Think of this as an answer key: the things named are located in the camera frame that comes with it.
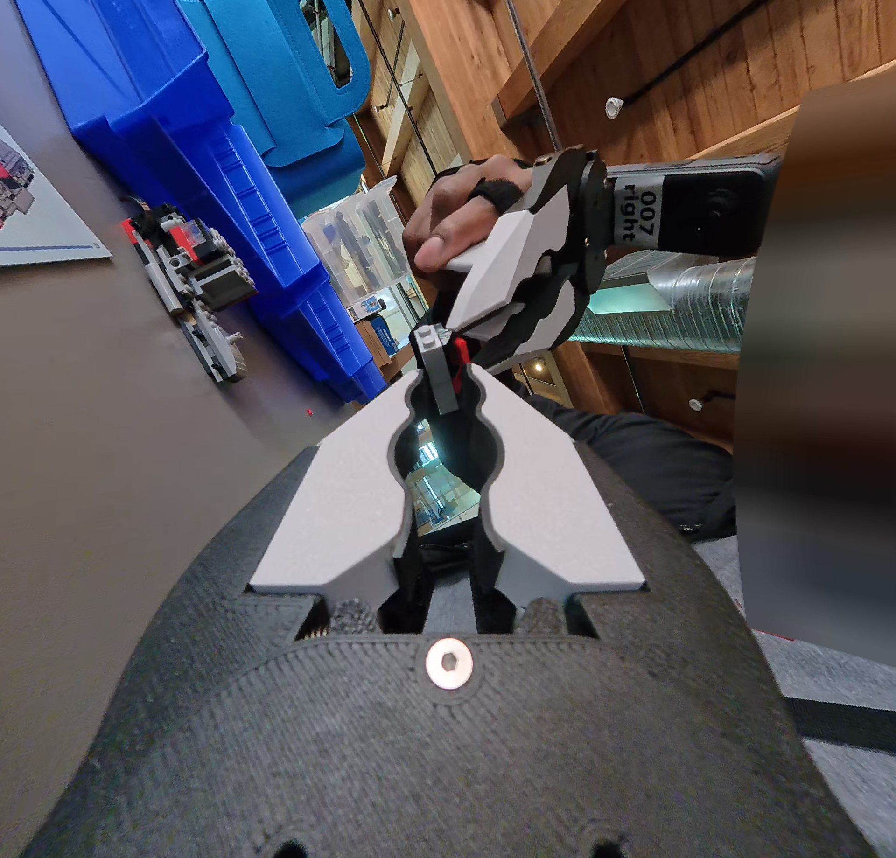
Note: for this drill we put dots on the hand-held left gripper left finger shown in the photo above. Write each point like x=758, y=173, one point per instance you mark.
x=329, y=522

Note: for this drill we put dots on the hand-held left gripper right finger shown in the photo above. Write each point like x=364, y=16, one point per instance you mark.
x=560, y=522

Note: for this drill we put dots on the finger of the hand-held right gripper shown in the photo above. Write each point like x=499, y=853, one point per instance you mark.
x=518, y=242
x=546, y=333

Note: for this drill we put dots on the small grey red brick assembly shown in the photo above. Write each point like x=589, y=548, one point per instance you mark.
x=437, y=368

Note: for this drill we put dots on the grey desk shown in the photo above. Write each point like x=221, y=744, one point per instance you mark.
x=105, y=452

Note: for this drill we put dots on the person's right hand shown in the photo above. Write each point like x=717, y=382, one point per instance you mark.
x=448, y=207

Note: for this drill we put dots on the black cloth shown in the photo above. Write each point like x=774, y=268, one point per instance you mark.
x=630, y=466

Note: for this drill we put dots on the clear plastic organizer box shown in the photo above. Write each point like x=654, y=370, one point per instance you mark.
x=350, y=242

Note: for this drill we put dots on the steel ceiling pipe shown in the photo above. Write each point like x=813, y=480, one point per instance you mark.
x=525, y=53

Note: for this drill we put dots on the toy brick vehicle model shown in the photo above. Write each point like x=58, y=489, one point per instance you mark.
x=203, y=270

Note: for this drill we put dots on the blue felt bag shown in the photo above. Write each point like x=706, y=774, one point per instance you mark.
x=266, y=88

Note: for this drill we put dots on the blue plastic bin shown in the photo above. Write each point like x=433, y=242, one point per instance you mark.
x=175, y=102

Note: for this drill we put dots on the person's grey sweatshirt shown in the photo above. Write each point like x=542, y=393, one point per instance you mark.
x=868, y=781

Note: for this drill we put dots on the brick instruction booklet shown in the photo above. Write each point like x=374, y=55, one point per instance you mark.
x=49, y=228

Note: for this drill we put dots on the silver ventilation duct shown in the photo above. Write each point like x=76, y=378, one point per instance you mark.
x=686, y=298

